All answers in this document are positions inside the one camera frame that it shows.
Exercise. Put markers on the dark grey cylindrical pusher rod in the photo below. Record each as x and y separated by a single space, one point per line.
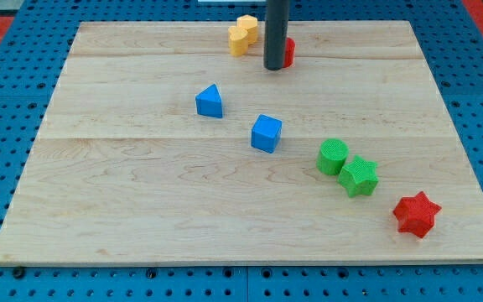
276 28

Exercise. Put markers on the blue triangle block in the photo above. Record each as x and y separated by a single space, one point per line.
209 103

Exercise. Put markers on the yellow heart block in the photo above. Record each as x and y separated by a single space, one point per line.
237 41

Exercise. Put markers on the yellow hexagon block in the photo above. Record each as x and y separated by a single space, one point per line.
250 24

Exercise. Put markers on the red cylinder block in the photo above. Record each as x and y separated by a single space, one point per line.
289 52

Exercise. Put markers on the blue cube block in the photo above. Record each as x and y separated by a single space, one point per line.
265 133

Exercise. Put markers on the green cylinder block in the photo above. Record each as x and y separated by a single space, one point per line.
332 155

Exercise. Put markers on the light wooden board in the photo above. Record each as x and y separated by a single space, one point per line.
125 173

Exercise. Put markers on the green star block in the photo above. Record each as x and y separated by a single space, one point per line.
359 177

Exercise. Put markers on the red star block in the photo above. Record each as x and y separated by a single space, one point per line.
416 214

